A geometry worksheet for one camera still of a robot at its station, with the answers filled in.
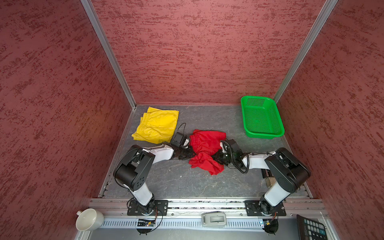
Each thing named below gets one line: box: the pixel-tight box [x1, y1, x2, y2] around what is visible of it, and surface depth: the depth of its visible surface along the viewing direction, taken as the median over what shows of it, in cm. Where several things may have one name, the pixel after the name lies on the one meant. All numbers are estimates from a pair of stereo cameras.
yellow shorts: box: [131, 107, 179, 144], surface depth 108 cm
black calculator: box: [296, 214, 328, 240], surface depth 69 cm
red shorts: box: [188, 129, 227, 176], surface depth 91 cm
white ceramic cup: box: [75, 208, 105, 231], surface depth 66 cm
